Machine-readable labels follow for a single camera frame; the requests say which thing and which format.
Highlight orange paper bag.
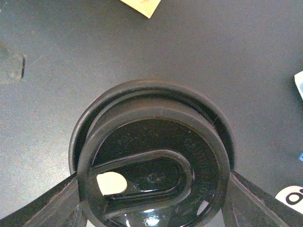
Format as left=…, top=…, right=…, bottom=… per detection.
left=121, top=0, right=161, bottom=19

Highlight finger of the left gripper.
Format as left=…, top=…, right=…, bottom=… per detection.
left=0, top=42, right=25, bottom=85

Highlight white paper cup stack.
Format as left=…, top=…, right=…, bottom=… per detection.
left=275, top=185, right=303, bottom=214

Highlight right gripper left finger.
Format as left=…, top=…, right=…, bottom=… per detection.
left=0, top=173, right=87, bottom=227

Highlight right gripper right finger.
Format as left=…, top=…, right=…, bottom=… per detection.
left=222, top=172, right=303, bottom=227

